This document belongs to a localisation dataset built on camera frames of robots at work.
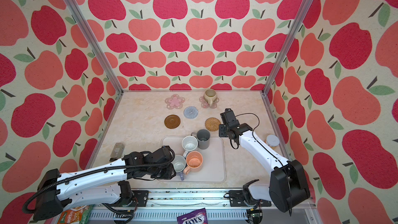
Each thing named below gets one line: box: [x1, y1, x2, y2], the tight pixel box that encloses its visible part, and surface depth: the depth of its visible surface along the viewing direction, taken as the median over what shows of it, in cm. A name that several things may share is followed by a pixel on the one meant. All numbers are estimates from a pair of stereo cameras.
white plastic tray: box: [161, 135, 226, 184], surface depth 86 cm
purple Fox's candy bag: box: [176, 207, 209, 224], surface depth 70 cm
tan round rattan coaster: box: [204, 117, 222, 132], surface depth 104 cm
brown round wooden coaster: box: [163, 114, 181, 130], surface depth 106 cm
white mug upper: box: [181, 135, 198, 159], surface depth 88 cm
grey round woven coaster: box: [183, 106, 199, 119], surface depth 110 cm
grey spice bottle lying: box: [110, 142, 125, 160], surface depth 88 cm
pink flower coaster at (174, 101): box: [164, 93, 186, 110], surface depth 117 cm
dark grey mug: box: [190, 129, 211, 150], surface depth 88 cm
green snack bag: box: [57, 204, 94, 224], surface depth 70 cm
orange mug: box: [183, 150, 204, 175], surface depth 82 cm
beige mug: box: [203, 88, 218, 107], surface depth 110 cm
